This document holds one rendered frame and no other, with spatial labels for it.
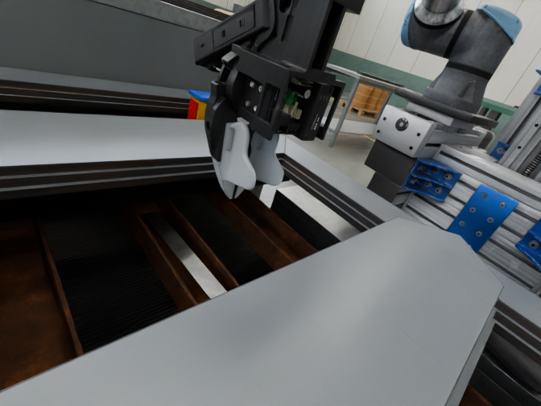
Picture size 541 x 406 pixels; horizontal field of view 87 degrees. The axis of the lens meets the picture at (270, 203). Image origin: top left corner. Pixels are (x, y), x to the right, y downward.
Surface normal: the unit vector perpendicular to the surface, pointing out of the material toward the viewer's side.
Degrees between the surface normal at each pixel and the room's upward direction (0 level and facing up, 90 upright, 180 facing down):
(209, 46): 88
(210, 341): 0
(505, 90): 90
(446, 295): 0
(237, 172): 93
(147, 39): 90
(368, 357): 0
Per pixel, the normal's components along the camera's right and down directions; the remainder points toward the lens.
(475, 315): 0.28, -0.83
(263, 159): -0.66, 0.15
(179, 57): 0.63, 0.54
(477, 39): -0.54, 0.33
